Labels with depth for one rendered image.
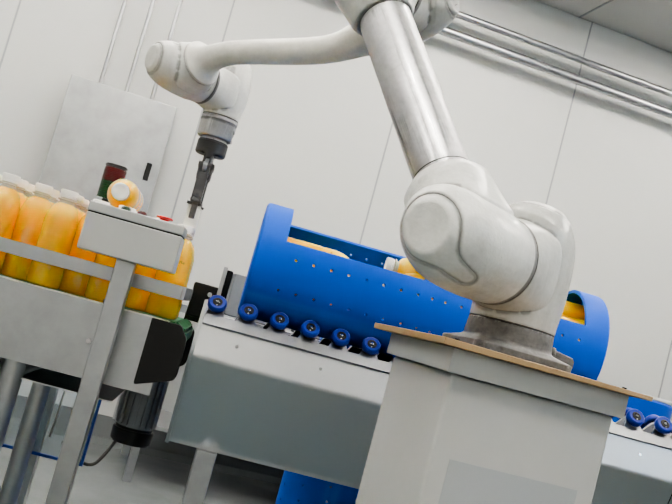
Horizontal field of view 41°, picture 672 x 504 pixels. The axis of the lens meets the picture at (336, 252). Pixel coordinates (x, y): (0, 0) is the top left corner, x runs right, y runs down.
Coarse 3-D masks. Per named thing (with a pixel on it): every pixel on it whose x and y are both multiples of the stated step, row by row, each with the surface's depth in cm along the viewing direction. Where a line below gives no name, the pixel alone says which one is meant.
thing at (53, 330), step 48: (0, 288) 191; (48, 288) 194; (0, 336) 190; (48, 336) 191; (144, 336) 194; (192, 336) 239; (0, 384) 191; (48, 384) 193; (144, 384) 193; (0, 432) 190
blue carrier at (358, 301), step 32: (288, 224) 211; (256, 256) 206; (288, 256) 207; (320, 256) 208; (352, 256) 234; (384, 256) 233; (256, 288) 208; (288, 288) 208; (320, 288) 208; (352, 288) 208; (384, 288) 209; (416, 288) 210; (320, 320) 212; (352, 320) 211; (384, 320) 210; (416, 320) 211; (448, 320) 211; (608, 320) 218; (384, 352) 219; (576, 352) 214
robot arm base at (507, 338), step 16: (480, 320) 155; (496, 320) 153; (448, 336) 163; (464, 336) 156; (480, 336) 153; (496, 336) 152; (512, 336) 151; (528, 336) 152; (544, 336) 153; (512, 352) 150; (528, 352) 151; (544, 352) 153; (560, 368) 152
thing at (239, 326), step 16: (208, 320) 207; (224, 320) 208; (240, 320) 209; (256, 336) 207; (272, 336) 208; (288, 336) 210; (304, 336) 211; (320, 352) 209; (336, 352) 210; (368, 368) 210; (384, 368) 211; (624, 432) 217; (640, 432) 218; (656, 432) 220
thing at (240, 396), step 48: (240, 336) 207; (192, 384) 205; (240, 384) 206; (288, 384) 206; (336, 384) 208; (384, 384) 210; (192, 432) 208; (240, 432) 209; (288, 432) 209; (336, 432) 209; (336, 480) 213; (624, 480) 215
